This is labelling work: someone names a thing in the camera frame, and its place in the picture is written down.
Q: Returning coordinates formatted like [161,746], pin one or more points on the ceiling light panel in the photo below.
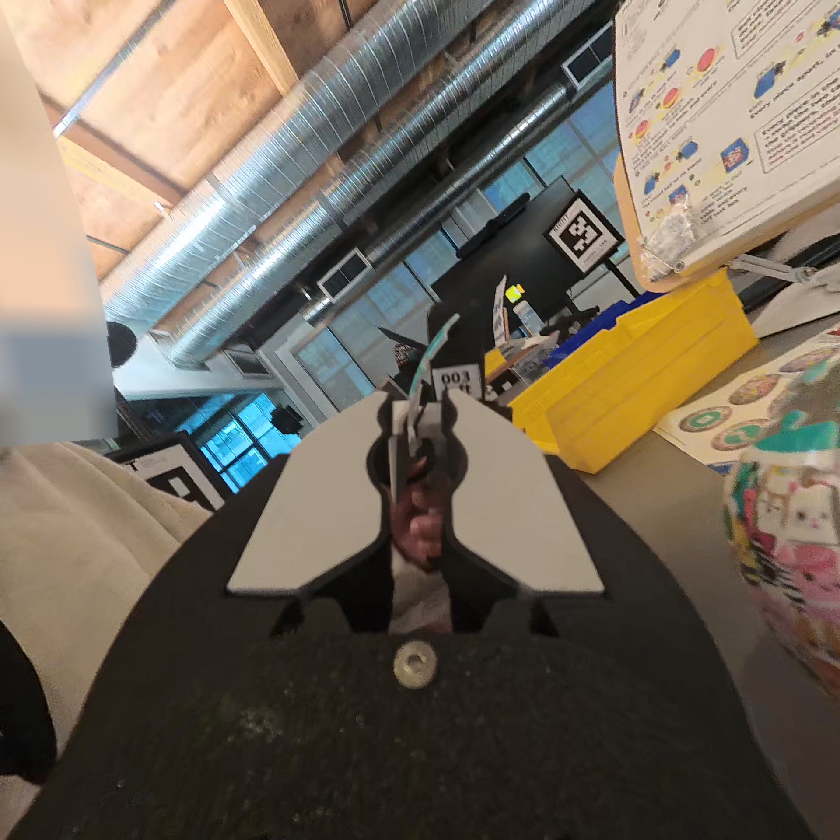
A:
[587,59]
[344,275]

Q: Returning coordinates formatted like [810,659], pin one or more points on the person's cream sweatshirt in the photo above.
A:
[79,558]

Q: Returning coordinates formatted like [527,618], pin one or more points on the silver ventilation duct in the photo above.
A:
[262,177]
[295,275]

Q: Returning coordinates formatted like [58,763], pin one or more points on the white instruction sheet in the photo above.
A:
[722,98]

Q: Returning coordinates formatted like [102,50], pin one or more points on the black white marker board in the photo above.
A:
[584,233]
[184,472]

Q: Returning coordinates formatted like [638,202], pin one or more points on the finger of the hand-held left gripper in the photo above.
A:
[434,423]
[400,446]

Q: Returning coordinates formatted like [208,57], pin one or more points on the blue plastic bin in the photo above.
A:
[610,325]

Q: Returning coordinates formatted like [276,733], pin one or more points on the yellow plastic bin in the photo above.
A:
[643,380]

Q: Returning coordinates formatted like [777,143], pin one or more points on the person's left hand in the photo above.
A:
[420,525]

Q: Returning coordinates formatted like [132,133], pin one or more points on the teal edged puzzle piece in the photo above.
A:
[415,413]

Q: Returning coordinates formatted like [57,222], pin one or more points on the clear bottle yellow cap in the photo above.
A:
[528,315]

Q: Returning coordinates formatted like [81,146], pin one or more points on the puzzle leaflet with circles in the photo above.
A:
[741,394]

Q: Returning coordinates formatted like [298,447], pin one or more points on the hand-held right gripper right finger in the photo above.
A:
[518,518]

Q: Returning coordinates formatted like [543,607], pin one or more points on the colourful puzzle ball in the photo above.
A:
[787,525]

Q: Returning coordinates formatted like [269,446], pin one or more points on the black round lamp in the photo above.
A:
[123,344]

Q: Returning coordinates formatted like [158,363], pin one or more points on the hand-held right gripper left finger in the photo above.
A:
[308,512]

